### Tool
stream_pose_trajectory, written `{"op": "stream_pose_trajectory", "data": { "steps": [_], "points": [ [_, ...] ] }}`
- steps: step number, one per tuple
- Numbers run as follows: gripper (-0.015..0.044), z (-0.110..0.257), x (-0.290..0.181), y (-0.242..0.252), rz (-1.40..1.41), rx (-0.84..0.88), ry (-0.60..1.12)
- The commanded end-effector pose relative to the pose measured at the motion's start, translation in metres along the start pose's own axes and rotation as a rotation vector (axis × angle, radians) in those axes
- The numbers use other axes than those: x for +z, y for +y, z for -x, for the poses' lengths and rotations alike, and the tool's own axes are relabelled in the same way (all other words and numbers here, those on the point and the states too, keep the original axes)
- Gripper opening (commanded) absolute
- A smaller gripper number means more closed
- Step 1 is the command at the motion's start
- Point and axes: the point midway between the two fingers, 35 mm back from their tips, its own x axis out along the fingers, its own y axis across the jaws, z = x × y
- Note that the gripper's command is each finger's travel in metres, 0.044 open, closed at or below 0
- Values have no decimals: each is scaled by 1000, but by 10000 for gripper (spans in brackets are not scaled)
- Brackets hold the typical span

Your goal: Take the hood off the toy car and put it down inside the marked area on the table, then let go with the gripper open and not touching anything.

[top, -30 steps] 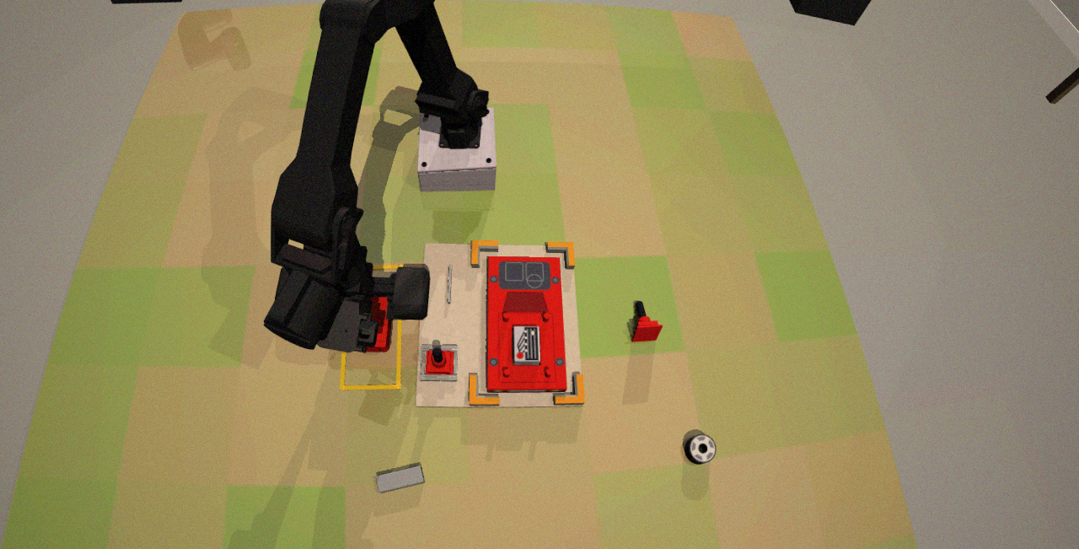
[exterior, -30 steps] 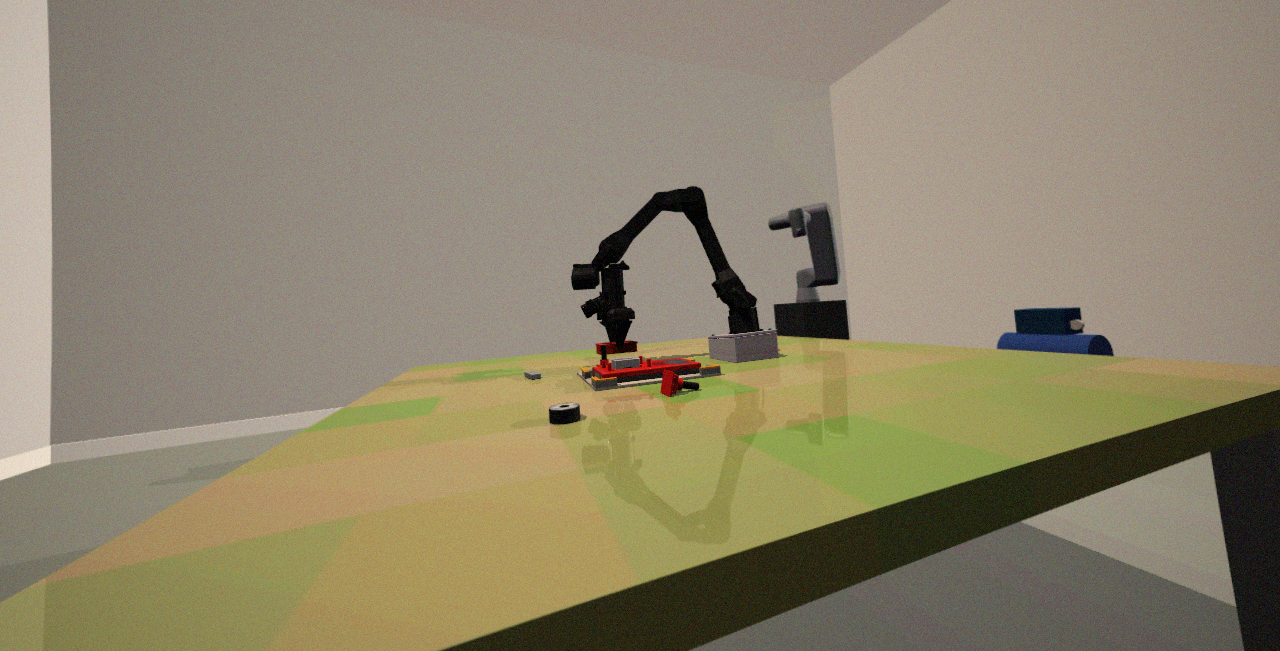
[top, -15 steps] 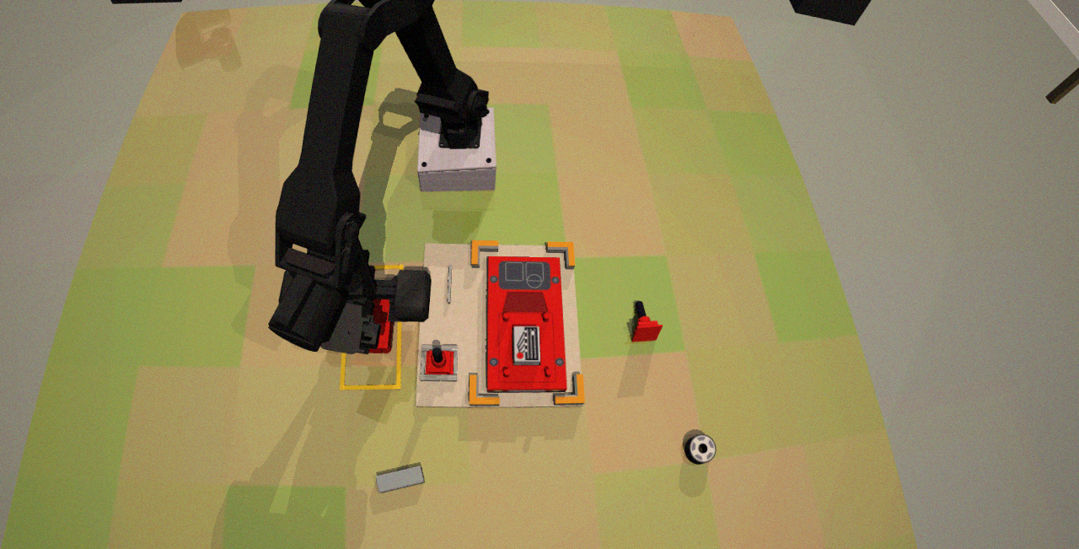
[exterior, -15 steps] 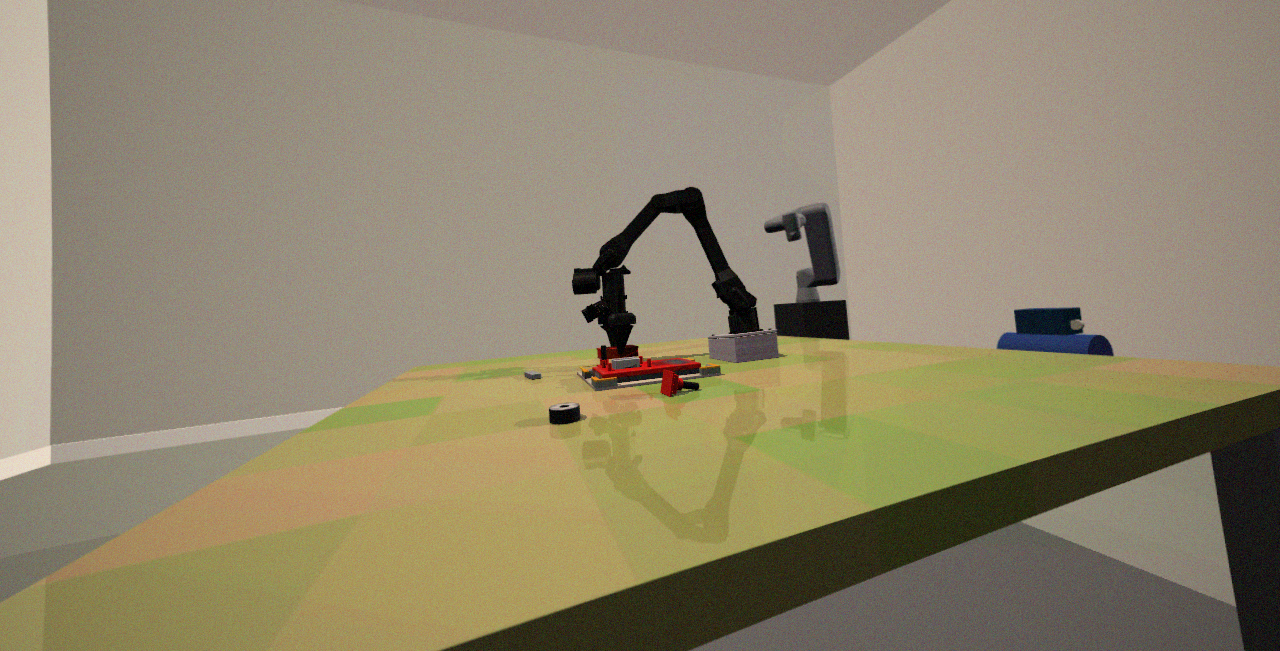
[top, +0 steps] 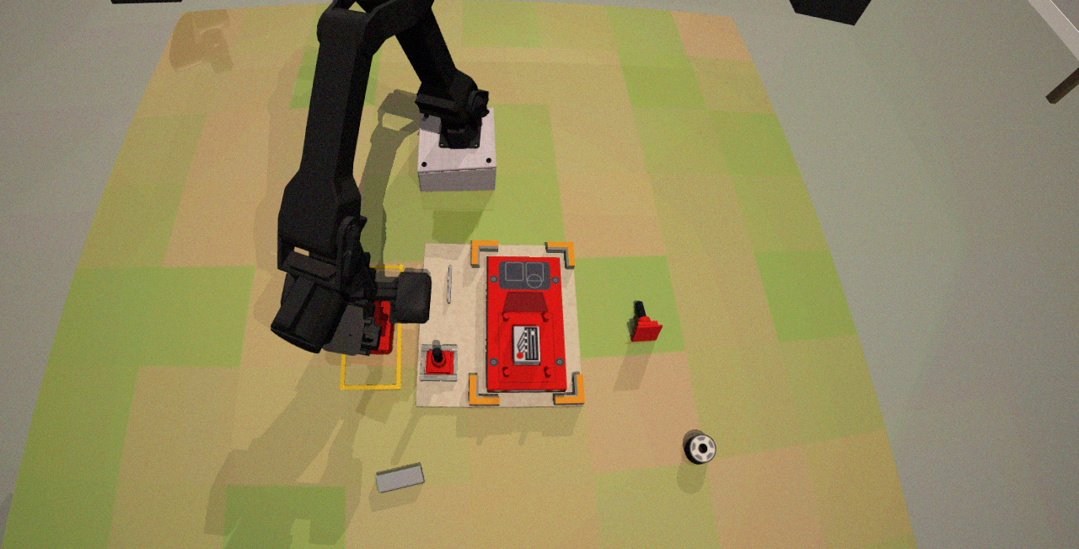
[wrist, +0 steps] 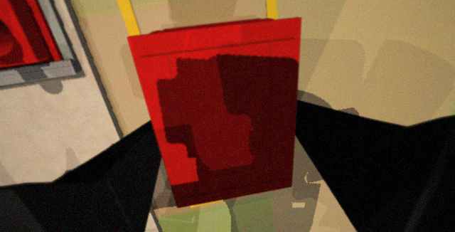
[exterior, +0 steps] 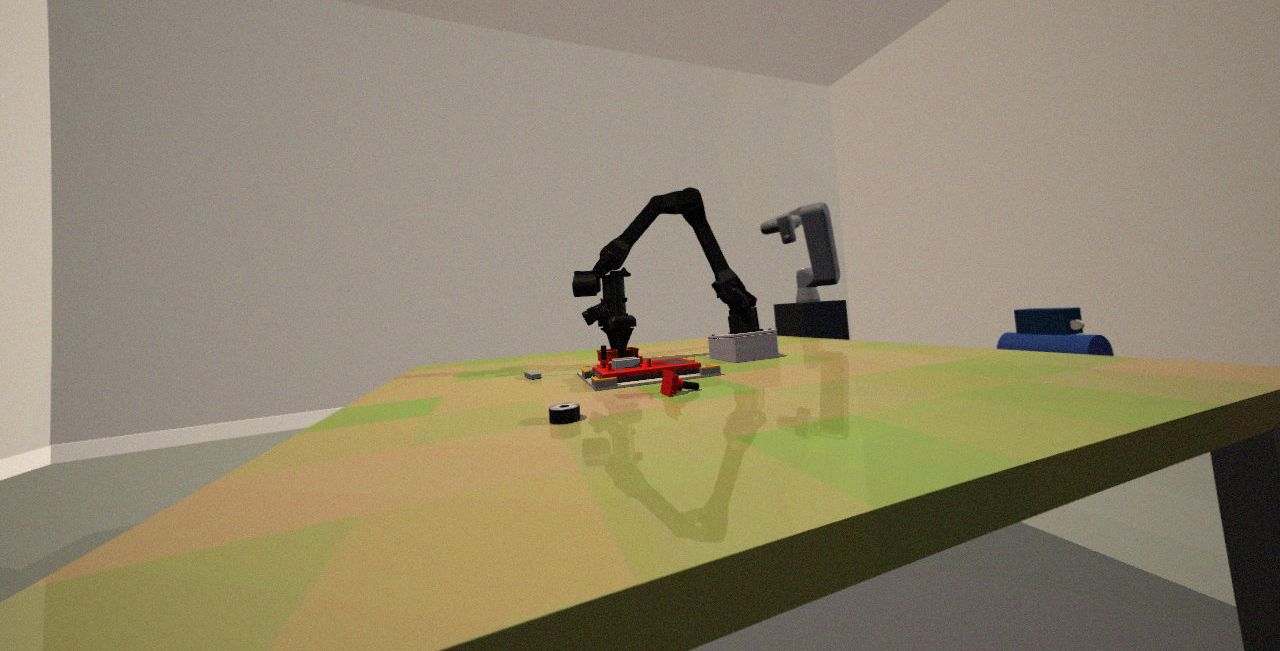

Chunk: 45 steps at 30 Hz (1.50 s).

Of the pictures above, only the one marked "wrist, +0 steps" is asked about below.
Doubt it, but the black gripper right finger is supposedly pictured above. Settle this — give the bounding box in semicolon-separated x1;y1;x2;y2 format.
295;100;455;232

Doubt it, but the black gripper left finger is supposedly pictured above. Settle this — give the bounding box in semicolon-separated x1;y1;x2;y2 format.
0;120;161;232

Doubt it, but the yellow rectangular outline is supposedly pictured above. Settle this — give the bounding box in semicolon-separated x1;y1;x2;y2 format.
117;0;278;208

